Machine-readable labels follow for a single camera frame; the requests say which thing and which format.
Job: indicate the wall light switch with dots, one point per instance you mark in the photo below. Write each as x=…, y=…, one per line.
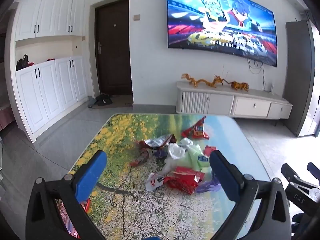
x=136, y=17

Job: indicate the red triangular snack wrapper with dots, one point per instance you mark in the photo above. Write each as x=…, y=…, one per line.
x=197, y=131

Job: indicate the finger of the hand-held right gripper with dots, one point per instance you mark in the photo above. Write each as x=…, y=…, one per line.
x=290, y=173
x=313, y=170

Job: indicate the golden dragon figurine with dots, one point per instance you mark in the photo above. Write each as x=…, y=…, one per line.
x=200, y=82

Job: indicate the dark purple wrapper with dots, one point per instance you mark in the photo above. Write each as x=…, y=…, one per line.
x=160, y=153

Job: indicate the tall grey cabinet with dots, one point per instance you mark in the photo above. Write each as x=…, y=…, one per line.
x=297, y=80

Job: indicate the small red candy wrapper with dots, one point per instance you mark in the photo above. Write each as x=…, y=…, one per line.
x=86, y=205

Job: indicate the white and red packet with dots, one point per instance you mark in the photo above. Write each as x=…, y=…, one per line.
x=153, y=182

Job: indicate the grey slipper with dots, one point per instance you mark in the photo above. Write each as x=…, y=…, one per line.
x=91, y=101

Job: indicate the white television stand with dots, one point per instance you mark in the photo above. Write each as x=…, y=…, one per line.
x=250, y=105

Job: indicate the dark red silver-lined wrapper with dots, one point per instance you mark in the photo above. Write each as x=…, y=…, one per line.
x=156, y=142

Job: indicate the dark brown entrance door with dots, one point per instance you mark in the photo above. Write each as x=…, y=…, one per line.
x=115, y=55

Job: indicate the wall-mounted television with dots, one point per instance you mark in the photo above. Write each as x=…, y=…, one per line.
x=220, y=22

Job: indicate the purple plastic wrapper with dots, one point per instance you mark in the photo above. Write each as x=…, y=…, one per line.
x=208, y=185

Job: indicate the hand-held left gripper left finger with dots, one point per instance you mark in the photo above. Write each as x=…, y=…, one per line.
x=91, y=177

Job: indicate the twisted red wrapper strip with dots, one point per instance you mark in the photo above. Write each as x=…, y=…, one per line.
x=140, y=160

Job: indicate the landscape printed coffee table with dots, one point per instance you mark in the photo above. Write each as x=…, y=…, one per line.
x=120, y=135

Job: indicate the golden tiger figurine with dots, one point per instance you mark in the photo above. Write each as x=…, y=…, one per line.
x=238, y=86

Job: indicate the large crumpled red wrapper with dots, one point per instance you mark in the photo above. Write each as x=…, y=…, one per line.
x=183, y=180

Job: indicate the red printed bag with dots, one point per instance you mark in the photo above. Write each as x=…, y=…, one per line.
x=63, y=215

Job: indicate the brown doormat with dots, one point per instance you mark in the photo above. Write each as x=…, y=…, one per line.
x=121, y=101

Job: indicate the white shoe cabinet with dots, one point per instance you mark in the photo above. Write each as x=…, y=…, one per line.
x=45, y=92

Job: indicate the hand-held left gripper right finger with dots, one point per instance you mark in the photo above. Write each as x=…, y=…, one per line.
x=225, y=177

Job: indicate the pair of black shoes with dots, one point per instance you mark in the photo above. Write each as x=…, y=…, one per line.
x=103, y=99

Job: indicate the white power strip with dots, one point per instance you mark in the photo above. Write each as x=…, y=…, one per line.
x=271, y=87

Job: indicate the black bag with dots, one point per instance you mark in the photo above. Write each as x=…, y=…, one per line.
x=22, y=63

